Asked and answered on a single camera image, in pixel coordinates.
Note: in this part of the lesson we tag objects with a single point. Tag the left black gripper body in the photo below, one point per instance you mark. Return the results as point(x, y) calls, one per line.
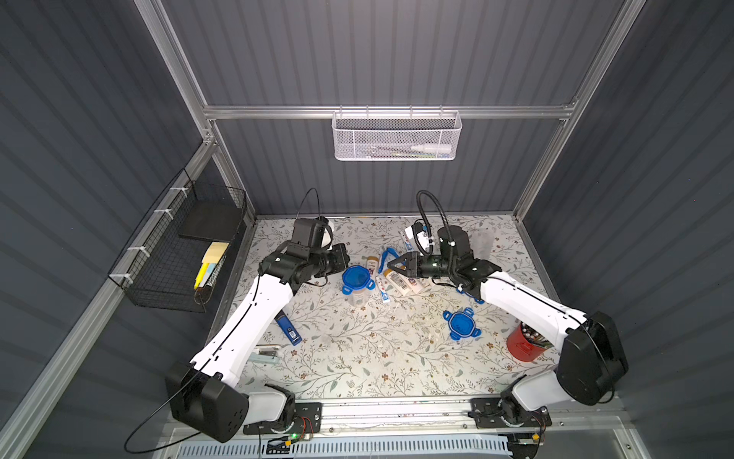
point(335, 259)

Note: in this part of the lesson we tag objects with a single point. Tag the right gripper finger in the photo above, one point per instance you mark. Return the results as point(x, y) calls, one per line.
point(407, 260)
point(406, 272)

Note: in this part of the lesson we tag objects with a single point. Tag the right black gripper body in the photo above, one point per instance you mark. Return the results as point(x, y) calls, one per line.
point(418, 265)

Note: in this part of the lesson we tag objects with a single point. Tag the small toothpaste tube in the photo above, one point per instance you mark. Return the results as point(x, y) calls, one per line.
point(407, 241)
point(383, 290)

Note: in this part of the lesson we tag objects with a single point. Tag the white bottle brown cap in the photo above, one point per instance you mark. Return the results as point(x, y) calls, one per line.
point(398, 282)
point(415, 285)
point(372, 263)

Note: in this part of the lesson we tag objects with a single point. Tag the blue-lid clear container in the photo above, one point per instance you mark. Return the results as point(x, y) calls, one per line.
point(482, 244)
point(357, 285)

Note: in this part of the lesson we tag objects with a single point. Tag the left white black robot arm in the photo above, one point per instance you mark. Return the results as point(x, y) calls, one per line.
point(203, 393)

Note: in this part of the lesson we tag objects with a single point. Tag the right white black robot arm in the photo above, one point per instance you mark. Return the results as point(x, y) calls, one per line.
point(592, 359)

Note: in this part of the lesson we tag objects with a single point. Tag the yellow sticky notes pad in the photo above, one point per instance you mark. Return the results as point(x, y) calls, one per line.
point(215, 252)

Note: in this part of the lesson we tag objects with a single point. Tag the black notebook in basket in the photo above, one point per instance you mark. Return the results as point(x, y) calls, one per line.
point(211, 221)

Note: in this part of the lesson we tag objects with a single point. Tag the small silver teal stapler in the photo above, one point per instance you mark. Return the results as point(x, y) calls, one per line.
point(267, 354)

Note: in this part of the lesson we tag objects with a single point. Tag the yellow marker in basket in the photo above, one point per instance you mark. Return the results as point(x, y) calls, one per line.
point(200, 275)

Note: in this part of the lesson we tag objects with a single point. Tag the red pencil cup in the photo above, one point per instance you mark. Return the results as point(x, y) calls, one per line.
point(525, 344)

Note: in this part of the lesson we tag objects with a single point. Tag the white tube in basket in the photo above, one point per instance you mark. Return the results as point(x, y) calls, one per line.
point(432, 149)

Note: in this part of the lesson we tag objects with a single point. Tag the white ventilated front panel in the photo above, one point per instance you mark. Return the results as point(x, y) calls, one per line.
point(355, 447)

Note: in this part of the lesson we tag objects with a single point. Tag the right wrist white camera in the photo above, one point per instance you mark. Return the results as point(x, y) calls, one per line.
point(420, 238)

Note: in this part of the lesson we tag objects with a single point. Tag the black wire wall basket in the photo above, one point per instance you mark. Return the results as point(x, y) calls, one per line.
point(158, 268)

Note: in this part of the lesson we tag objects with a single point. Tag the white wire mesh basket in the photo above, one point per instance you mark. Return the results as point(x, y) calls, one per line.
point(366, 136)

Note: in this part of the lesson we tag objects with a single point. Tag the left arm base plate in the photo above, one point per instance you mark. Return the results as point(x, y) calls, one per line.
point(305, 419)

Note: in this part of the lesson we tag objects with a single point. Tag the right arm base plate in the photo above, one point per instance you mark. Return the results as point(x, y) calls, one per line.
point(495, 412)

